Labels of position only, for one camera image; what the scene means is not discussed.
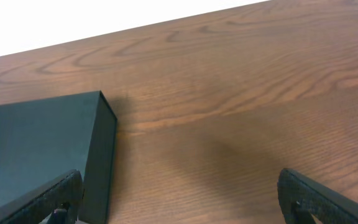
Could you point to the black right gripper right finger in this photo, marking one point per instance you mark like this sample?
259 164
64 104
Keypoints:
302 200

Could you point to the black gift box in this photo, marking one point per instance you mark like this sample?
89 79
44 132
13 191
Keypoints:
42 139

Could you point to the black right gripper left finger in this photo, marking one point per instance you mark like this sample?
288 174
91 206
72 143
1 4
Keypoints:
57 201

